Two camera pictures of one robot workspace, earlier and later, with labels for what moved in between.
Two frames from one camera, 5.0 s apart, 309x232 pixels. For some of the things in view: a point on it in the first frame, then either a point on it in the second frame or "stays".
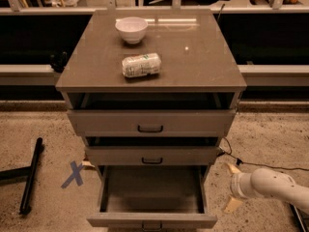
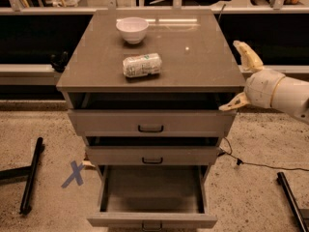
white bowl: (131, 28) stays
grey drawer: (153, 197) stays
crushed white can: (142, 65) stays
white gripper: (236, 186) to (261, 87)
